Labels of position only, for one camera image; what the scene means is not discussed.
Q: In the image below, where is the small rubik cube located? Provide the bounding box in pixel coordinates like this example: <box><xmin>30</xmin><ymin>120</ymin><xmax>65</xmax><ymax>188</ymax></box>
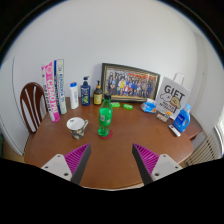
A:
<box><xmin>166</xmin><ymin>111</ymin><xmax>172</xmax><ymax>117</ymax></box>

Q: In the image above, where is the pink shuttlecock tube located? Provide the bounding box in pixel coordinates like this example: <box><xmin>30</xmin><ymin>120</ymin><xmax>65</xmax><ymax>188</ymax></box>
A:
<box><xmin>42</xmin><ymin>62</ymin><xmax>60</xmax><ymax>122</ymax></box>

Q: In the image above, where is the framed group photo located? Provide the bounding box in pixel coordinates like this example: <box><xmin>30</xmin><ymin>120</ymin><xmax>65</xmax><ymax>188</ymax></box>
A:
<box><xmin>101</xmin><ymin>63</ymin><xmax>160</xmax><ymax>102</ymax></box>

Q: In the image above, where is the white remote control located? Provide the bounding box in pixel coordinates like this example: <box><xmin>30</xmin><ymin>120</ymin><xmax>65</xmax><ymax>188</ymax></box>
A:
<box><xmin>168</xmin><ymin>125</ymin><xmax>181</xmax><ymax>137</ymax></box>

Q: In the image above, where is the green soap box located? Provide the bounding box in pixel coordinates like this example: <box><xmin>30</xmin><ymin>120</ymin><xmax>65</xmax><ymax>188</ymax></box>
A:
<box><xmin>111</xmin><ymin>102</ymin><xmax>121</xmax><ymax>108</ymax></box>
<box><xmin>123</xmin><ymin>104</ymin><xmax>133</xmax><ymax>110</ymax></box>

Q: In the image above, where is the white lotion bottle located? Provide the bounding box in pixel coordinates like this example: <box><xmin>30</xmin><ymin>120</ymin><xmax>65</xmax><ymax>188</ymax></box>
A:
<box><xmin>70</xmin><ymin>82</ymin><xmax>79</xmax><ymax>109</ymax></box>

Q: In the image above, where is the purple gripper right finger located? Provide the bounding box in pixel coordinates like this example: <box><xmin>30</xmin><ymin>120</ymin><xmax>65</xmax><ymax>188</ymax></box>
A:
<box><xmin>131</xmin><ymin>143</ymin><xmax>184</xmax><ymax>186</ymax></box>

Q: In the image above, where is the dark blue pump bottle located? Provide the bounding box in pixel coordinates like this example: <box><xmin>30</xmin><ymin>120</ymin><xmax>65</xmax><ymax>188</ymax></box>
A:
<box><xmin>80</xmin><ymin>76</ymin><xmax>91</xmax><ymax>106</ymax></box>

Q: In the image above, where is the white green shuttlecock tube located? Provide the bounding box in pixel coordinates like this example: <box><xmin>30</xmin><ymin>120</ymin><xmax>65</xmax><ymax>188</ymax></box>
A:
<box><xmin>54</xmin><ymin>59</ymin><xmax>67</xmax><ymax>114</ymax></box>

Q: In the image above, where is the white gift paper bag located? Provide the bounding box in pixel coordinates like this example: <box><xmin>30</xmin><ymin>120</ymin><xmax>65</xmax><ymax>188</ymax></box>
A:
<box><xmin>156</xmin><ymin>73</ymin><xmax>190</xmax><ymax>119</ymax></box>

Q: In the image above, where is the red round coaster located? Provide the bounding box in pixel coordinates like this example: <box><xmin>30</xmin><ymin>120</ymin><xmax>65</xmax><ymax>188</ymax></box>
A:
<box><xmin>97</xmin><ymin>129</ymin><xmax>113</xmax><ymax>140</ymax></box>

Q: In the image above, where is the patterned ceramic mug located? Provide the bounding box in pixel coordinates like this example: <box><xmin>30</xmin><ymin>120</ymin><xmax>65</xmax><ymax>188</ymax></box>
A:
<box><xmin>66</xmin><ymin>117</ymin><xmax>89</xmax><ymax>140</ymax></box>

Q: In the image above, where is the green plastic bottle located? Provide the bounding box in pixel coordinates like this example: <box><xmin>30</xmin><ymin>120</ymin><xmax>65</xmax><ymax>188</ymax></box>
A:
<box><xmin>98</xmin><ymin>93</ymin><xmax>113</xmax><ymax>137</ymax></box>

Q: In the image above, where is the green soap box left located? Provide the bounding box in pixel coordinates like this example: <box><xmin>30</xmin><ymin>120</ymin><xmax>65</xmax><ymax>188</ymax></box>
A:
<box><xmin>111</xmin><ymin>102</ymin><xmax>121</xmax><ymax>108</ymax></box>

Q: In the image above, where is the white radiator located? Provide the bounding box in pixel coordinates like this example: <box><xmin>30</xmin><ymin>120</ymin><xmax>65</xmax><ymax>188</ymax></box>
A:
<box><xmin>186</xmin><ymin>134</ymin><xmax>221</xmax><ymax>166</ymax></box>

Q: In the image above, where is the blue detergent bottle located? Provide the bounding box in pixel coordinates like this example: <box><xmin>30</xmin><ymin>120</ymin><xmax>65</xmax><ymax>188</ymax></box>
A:
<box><xmin>173</xmin><ymin>104</ymin><xmax>191</xmax><ymax>132</ymax></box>

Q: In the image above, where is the amber pump bottle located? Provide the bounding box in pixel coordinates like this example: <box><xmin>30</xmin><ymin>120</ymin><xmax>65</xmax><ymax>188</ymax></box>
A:
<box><xmin>93</xmin><ymin>81</ymin><xmax>102</xmax><ymax>105</ymax></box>

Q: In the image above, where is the wooden chair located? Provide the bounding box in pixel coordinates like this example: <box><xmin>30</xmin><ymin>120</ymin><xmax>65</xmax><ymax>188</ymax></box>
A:
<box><xmin>20</xmin><ymin>82</ymin><xmax>47</xmax><ymax>134</ymax></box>

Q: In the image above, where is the small snack packet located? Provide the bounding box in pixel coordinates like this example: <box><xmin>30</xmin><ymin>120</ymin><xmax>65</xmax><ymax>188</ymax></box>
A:
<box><xmin>156</xmin><ymin>114</ymin><xmax>169</xmax><ymax>123</ymax></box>

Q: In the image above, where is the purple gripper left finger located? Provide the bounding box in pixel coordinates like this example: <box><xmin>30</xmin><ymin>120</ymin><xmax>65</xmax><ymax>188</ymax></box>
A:
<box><xmin>41</xmin><ymin>143</ymin><xmax>92</xmax><ymax>186</ymax></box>

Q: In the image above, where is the blue tissue pack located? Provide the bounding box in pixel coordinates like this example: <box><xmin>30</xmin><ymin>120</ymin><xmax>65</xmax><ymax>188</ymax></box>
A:
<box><xmin>141</xmin><ymin>99</ymin><xmax>157</xmax><ymax>113</ymax></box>

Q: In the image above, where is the green soap box right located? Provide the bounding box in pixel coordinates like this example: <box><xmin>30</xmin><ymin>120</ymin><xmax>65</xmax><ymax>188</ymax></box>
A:
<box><xmin>123</xmin><ymin>104</ymin><xmax>133</xmax><ymax>110</ymax></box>

